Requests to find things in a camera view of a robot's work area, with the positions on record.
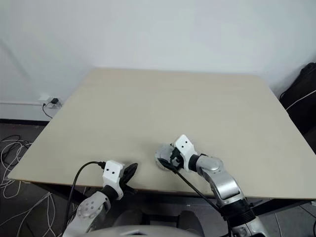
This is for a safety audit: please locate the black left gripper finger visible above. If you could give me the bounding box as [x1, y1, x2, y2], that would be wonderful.
[122, 162, 139, 183]
[122, 184, 137, 195]

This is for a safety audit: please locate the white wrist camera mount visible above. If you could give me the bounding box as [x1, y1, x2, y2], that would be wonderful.
[102, 159, 125, 200]
[172, 134, 198, 171]

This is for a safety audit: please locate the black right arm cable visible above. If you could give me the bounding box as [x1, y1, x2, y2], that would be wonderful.
[170, 167, 234, 237]

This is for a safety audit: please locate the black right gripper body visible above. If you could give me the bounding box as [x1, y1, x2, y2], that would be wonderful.
[170, 147, 185, 170]

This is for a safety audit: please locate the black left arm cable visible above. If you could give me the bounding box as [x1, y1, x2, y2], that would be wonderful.
[64, 160, 107, 224]

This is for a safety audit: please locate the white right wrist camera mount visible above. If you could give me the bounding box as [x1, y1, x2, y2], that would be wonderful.
[172, 134, 198, 171]

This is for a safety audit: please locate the silver motor stator housing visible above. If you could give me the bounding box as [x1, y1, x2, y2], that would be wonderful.
[154, 148, 180, 171]

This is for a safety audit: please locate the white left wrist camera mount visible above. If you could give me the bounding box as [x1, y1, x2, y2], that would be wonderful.
[102, 159, 125, 200]

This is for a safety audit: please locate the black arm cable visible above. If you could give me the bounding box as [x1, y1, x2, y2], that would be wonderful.
[170, 167, 234, 237]
[64, 160, 107, 224]

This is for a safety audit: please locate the white wall cable trunking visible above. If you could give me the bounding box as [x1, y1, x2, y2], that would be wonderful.
[0, 93, 62, 109]

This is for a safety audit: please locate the round silver black disc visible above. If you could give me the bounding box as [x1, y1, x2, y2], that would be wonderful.
[155, 144, 175, 163]

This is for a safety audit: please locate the black bag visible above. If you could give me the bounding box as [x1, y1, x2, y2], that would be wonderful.
[278, 63, 316, 135]

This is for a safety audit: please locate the white floor cable tangle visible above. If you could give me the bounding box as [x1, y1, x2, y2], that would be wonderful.
[0, 134, 33, 198]
[18, 191, 58, 237]

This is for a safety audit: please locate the white cable on bag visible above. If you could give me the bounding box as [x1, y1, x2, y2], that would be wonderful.
[286, 90, 316, 112]

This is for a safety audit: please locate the black adapter cable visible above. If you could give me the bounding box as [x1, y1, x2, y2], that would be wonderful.
[41, 102, 54, 119]

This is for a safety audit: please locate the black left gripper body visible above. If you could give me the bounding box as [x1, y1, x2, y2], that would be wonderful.
[119, 172, 129, 189]

